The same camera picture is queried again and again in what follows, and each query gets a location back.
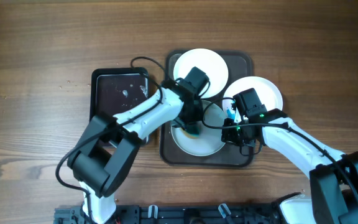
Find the green yellow sponge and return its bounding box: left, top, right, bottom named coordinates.
left=184, top=123, right=200, bottom=138

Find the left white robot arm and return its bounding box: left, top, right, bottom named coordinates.
left=63, top=78, right=210, bottom=223

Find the large dark serving tray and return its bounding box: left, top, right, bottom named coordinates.
left=159, top=50, right=257, bottom=169

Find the white plate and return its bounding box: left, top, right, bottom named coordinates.
left=171, top=104, right=227, bottom=156
left=173, top=49, right=229, bottom=99
left=222, top=76, right=283, bottom=123

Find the right black cable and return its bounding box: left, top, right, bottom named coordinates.
left=201, top=96, right=358, bottom=224

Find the small black water tray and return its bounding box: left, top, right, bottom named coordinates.
left=89, top=67, right=149, bottom=118

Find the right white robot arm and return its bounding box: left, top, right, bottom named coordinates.
left=222, top=110, right=358, bottom=223

